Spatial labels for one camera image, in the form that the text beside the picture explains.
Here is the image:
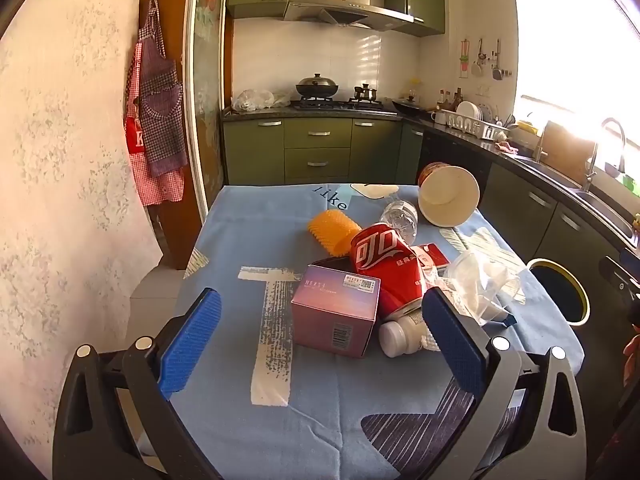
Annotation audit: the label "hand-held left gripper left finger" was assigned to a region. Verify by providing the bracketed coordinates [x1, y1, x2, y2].
[52, 287, 223, 480]

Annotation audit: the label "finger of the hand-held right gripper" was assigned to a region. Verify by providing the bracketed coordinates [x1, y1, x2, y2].
[601, 254, 640, 306]

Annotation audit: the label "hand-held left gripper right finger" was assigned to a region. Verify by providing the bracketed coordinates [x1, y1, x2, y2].
[421, 286, 587, 480]

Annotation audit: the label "white pill bottle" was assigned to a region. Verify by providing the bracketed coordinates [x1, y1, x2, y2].
[378, 305, 443, 358]

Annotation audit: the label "clear plastic packaging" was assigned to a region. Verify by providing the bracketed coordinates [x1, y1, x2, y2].
[440, 250, 526, 328]

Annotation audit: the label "yellow-rimmed waste bin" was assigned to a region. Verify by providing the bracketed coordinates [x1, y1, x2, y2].
[526, 258, 591, 326]

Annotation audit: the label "white and red drink carton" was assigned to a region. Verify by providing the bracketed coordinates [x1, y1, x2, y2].
[412, 242, 451, 273]

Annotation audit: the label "crushed red drink can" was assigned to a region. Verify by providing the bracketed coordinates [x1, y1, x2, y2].
[350, 224, 432, 320]

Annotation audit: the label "purple cardboard box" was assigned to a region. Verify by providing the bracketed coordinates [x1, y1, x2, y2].
[291, 263, 381, 358]

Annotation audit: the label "clear plastic bottle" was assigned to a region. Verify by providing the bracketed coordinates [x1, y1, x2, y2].
[380, 200, 419, 246]

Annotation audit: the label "paper noodle bowl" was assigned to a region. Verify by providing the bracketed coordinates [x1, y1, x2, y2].
[417, 162, 481, 227]

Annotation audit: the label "dark brown plastic tray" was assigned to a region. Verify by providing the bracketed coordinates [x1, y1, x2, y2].
[311, 255, 353, 272]

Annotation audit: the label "orange foam fruit net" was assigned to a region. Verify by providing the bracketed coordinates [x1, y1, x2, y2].
[307, 210, 363, 258]

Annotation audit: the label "person's right hand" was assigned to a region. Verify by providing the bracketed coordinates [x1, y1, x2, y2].
[623, 334, 640, 386]

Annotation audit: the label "steel kitchen sink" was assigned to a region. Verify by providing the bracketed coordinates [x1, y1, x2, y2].
[520, 157, 638, 241]

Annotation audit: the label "arched steel faucet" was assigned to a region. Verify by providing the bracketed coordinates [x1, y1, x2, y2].
[586, 117, 628, 192]

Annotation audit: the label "wooden cutting board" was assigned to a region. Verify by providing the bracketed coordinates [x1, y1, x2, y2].
[542, 120, 596, 183]

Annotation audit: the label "blue printed tablecloth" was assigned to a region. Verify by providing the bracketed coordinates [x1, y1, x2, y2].
[135, 182, 586, 480]

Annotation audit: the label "red checked apron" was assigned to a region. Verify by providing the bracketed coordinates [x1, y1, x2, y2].
[124, 42, 186, 206]

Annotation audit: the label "white dish rack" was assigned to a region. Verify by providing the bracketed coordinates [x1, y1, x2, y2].
[434, 108, 511, 141]

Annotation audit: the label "purple checked apron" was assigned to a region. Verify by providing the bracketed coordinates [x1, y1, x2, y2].
[137, 0, 188, 177]

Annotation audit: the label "green lower kitchen cabinets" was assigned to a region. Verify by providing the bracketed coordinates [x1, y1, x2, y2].
[221, 116, 640, 401]

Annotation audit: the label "clear plastic bag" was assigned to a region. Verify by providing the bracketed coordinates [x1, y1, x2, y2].
[231, 89, 291, 111]

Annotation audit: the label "bright window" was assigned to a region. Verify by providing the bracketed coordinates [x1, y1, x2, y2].
[515, 0, 640, 161]

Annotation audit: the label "sliding glass door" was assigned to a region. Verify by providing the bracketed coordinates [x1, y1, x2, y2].
[185, 0, 233, 221]

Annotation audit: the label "black gas stove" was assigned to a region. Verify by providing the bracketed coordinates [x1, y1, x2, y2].
[290, 99, 398, 112]

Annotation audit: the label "black wok with lid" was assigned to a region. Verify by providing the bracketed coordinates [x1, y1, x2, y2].
[295, 73, 340, 100]

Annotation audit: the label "steel range hood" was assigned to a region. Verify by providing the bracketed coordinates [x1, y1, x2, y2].
[284, 0, 416, 31]

